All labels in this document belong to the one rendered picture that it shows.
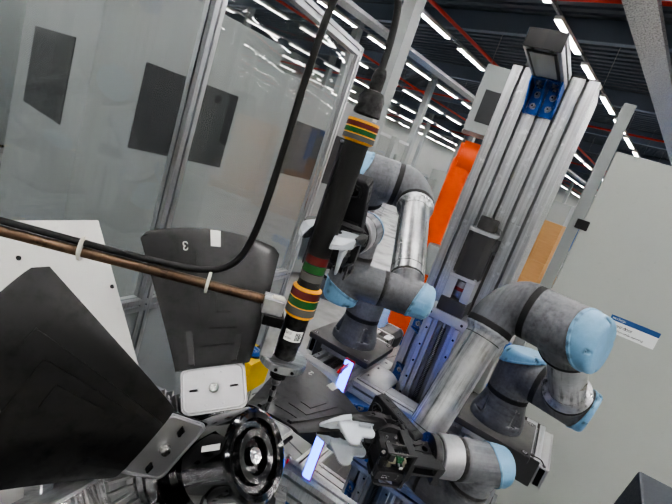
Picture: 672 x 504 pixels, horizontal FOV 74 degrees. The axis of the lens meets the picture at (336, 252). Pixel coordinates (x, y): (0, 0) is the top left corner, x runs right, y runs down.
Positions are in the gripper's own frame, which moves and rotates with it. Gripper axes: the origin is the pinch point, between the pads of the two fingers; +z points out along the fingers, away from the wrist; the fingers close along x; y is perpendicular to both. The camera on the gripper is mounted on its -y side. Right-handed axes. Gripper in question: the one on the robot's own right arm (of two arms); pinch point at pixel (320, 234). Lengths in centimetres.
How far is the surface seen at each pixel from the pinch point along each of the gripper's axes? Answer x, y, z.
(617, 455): -124, 78, -162
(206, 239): 20.0, 9.1, -6.9
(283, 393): 0.6, 32.0, -12.8
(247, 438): -1.8, 26.5, 8.9
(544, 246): -180, 32, -788
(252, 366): 16, 44, -37
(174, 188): 62, 15, -57
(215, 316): 11.7, 17.7, -0.6
